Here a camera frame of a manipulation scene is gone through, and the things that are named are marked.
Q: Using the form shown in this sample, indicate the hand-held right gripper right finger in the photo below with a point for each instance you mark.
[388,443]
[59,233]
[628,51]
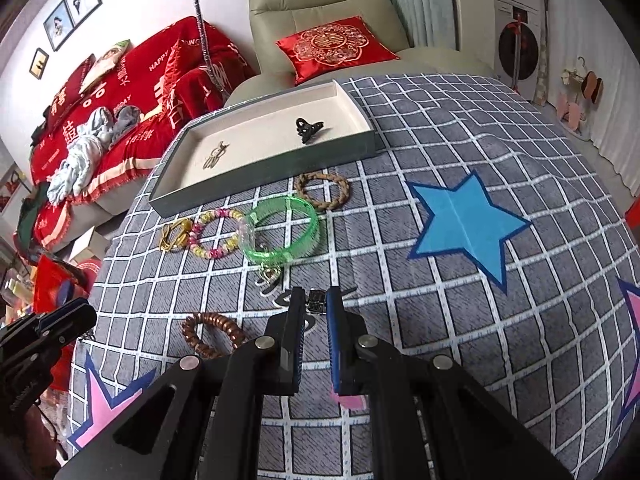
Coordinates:
[334,355]

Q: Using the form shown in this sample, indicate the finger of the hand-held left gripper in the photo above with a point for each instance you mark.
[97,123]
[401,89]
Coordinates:
[70,316]
[75,335]

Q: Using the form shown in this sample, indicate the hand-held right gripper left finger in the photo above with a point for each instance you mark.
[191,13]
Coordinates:
[299,345]

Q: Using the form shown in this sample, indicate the long silver hair clip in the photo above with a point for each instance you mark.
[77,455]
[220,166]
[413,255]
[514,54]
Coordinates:
[317,301]

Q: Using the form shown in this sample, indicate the silver heart pendant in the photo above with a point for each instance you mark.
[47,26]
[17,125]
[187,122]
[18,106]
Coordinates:
[269,277]

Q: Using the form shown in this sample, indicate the green translucent bangle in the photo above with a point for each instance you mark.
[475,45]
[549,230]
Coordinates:
[280,258]

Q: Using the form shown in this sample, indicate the yellow hair clip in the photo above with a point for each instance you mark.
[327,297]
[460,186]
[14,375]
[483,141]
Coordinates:
[172,240]

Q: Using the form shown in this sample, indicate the grey tray with cream lining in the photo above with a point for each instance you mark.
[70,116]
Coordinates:
[260,130]

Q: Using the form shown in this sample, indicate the red bag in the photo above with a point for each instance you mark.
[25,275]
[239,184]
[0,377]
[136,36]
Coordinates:
[55,285]

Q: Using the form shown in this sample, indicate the white box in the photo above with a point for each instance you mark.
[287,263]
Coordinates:
[87,245]

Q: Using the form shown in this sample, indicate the light blue clothing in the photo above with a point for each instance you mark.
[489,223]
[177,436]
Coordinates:
[80,160]

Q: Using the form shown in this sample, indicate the grey clothing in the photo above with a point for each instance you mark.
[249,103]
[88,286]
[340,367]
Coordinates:
[126,120]

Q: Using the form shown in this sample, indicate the small silver scissor-shaped clip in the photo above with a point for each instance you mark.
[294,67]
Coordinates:
[215,156]

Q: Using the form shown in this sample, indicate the black claw hair clip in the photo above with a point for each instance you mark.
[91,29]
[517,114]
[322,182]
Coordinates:
[305,130]

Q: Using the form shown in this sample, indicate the small black framed picture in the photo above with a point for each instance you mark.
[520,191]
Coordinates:
[38,63]

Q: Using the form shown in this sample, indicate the printed pillow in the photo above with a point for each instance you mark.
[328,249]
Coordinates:
[107,62]

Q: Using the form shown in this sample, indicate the red blanket covered sofa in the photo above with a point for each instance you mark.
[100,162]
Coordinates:
[150,70]

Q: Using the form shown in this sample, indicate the red satin pillow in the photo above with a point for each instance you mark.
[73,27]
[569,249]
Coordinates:
[175,70]

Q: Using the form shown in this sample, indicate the red embroidered cushion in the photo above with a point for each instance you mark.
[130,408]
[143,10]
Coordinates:
[330,45]

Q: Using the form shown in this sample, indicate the black gooseneck stand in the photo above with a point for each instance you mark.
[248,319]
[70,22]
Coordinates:
[201,25]

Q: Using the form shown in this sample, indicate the beige leather armchair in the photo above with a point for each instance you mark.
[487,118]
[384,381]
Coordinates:
[310,5]

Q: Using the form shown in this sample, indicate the pink wooden ornament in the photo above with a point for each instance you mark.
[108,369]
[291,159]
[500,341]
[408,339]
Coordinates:
[575,110]

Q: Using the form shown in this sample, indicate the white washing machine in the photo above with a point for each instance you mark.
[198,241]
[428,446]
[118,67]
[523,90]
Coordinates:
[520,50]

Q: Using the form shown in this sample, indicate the pale pleated curtain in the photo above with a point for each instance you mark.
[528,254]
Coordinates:
[420,0]

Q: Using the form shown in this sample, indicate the white curtain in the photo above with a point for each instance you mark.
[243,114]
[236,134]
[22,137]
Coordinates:
[600,35]

